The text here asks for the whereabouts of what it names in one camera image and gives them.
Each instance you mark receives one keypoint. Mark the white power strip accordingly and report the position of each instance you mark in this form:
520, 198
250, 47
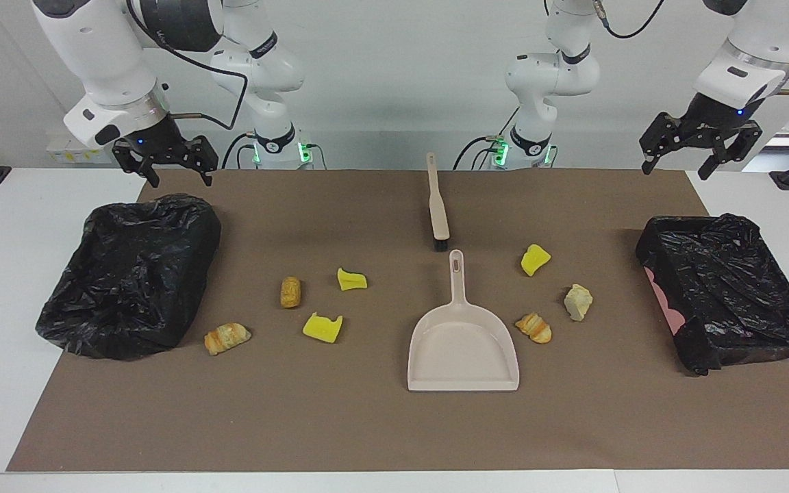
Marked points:
69, 152

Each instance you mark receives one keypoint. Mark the striped orange croissant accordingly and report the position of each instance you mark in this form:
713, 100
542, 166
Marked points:
535, 329
227, 338

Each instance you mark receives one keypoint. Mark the brown table mat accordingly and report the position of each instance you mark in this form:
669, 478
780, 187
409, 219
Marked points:
367, 411

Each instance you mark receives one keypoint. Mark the beige plastic dustpan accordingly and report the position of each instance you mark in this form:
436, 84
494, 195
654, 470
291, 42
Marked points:
463, 349

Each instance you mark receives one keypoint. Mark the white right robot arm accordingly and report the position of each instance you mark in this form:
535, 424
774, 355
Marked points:
107, 55

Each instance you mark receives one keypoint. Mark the bin covered by black bag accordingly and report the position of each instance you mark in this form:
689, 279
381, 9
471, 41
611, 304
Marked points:
127, 274

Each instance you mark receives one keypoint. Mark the brown bread roll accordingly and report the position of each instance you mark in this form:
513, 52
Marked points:
290, 292

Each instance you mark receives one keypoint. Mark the yellow sponge chunk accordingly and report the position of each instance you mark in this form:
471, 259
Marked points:
535, 260

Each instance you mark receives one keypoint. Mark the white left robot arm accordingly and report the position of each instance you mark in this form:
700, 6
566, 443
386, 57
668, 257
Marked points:
757, 41

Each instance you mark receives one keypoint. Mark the pink bin with black bag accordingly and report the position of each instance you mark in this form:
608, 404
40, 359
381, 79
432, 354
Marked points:
730, 287

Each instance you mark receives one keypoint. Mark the beige hand brush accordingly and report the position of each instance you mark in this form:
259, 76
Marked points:
437, 212

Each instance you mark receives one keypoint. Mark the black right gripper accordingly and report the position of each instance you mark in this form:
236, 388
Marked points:
158, 140

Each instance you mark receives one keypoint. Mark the yellow sponge with green layer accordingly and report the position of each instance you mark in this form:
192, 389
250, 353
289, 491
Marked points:
321, 329

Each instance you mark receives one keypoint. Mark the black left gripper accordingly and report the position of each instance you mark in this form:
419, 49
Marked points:
709, 120

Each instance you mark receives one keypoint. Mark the pale bread chunk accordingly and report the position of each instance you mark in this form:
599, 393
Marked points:
578, 302

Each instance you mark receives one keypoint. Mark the yellow arched sponge piece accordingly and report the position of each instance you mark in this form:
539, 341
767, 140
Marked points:
351, 281

